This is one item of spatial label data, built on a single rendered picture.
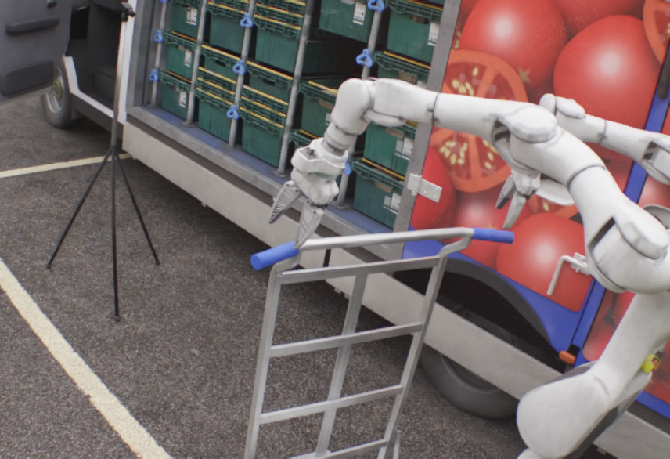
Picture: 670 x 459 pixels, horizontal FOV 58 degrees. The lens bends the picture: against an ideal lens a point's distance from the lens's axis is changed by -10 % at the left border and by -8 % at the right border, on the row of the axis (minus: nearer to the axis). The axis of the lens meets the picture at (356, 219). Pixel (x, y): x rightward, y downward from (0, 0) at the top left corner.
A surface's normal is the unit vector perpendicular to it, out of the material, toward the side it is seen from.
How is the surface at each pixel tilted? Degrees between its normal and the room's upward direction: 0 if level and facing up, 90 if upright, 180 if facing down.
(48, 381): 0
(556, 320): 90
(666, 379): 90
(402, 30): 91
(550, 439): 92
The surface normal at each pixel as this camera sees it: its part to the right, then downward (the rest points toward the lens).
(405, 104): -0.30, 0.25
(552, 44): -0.66, 0.18
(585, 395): -0.79, 0.07
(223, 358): 0.19, -0.90
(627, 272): -0.51, 0.43
